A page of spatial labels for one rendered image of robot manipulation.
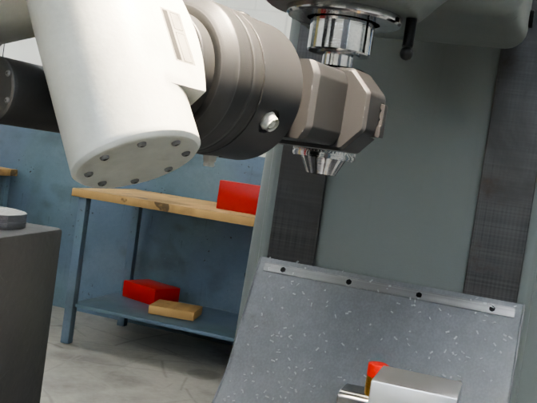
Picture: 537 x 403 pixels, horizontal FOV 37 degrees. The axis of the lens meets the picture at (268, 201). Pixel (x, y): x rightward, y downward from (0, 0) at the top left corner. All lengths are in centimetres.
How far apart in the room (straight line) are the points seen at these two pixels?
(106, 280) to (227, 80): 510
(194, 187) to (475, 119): 432
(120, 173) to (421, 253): 61
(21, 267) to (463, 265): 50
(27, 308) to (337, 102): 37
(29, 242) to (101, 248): 478
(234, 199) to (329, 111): 398
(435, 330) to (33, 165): 500
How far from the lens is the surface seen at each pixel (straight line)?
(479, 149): 96
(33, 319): 79
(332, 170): 60
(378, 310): 96
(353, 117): 54
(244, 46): 45
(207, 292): 521
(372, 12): 58
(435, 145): 97
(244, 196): 448
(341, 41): 59
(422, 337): 95
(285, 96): 48
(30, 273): 76
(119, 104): 38
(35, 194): 579
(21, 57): 594
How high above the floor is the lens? 120
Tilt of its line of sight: 3 degrees down
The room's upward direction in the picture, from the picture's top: 8 degrees clockwise
